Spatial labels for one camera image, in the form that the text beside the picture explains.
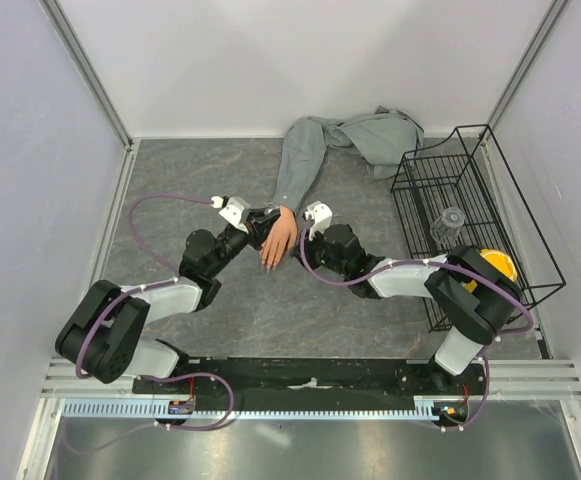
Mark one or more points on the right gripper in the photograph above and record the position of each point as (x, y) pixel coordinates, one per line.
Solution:
(308, 246)

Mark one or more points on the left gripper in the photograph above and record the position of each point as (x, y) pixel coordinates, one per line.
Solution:
(258, 224)

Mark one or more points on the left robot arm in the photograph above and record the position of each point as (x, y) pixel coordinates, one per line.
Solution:
(102, 337)

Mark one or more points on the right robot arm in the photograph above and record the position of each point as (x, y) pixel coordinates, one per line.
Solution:
(472, 293)

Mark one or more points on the mannequin hand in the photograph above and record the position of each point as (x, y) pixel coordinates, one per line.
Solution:
(281, 239)

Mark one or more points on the clear plastic jar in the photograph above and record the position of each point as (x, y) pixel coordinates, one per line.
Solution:
(446, 228)

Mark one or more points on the grey shirt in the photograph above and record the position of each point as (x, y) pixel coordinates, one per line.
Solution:
(380, 138)

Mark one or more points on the yellow lidded container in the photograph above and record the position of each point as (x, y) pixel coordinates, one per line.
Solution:
(502, 265)

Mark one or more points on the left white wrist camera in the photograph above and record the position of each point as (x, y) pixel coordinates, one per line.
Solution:
(234, 210)

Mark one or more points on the black wire rack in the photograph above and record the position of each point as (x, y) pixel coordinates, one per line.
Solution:
(462, 190)

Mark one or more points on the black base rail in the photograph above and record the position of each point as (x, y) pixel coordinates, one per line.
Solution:
(321, 385)

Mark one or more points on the grey slotted cable duct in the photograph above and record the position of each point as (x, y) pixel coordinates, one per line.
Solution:
(166, 410)

